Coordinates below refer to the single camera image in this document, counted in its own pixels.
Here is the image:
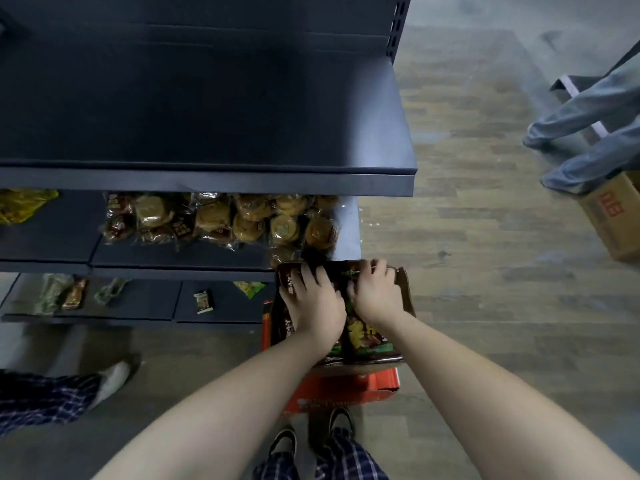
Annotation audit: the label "person's right hand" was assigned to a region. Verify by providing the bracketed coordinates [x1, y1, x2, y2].
[345, 258, 401, 332]

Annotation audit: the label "person's left hand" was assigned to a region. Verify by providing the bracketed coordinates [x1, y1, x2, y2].
[278, 262, 347, 353]

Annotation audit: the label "brown cardboard box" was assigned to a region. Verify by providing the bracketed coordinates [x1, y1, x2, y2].
[267, 261, 417, 379]

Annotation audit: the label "pile of brown snacks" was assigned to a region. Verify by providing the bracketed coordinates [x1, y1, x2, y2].
[269, 260, 404, 367]

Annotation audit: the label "dark grey metal shelf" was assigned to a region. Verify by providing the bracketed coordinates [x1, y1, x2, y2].
[0, 0, 419, 329]

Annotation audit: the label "person's right forearm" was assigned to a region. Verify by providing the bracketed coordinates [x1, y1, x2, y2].
[383, 314, 640, 480]

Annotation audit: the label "person's left forearm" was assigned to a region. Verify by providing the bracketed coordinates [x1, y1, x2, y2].
[93, 334, 332, 480]

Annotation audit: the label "person's right black shoe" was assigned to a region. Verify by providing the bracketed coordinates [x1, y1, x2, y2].
[327, 408, 357, 441]

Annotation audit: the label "person's black shoe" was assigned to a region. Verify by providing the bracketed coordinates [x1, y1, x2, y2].
[267, 426, 299, 461]
[327, 408, 357, 441]

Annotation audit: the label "person's left black shoe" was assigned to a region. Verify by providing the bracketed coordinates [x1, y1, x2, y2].
[267, 426, 299, 461]

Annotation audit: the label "orange wrapped snacks on shelf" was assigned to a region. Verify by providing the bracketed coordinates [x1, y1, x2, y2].
[0, 188, 61, 226]

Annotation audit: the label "yellow-green flat packet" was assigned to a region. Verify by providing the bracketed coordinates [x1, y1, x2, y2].
[233, 280, 268, 300]

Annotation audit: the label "red-orange flat carton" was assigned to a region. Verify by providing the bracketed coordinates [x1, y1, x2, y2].
[261, 301, 401, 415]

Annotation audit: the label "pile of wrapped pastries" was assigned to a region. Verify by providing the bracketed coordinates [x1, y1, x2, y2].
[101, 191, 342, 269]

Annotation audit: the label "clear green packet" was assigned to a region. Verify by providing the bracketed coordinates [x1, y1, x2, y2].
[33, 273, 75, 316]
[93, 277, 129, 307]

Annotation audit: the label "tan carton with red print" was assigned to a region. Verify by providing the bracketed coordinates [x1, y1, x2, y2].
[577, 170, 640, 263]

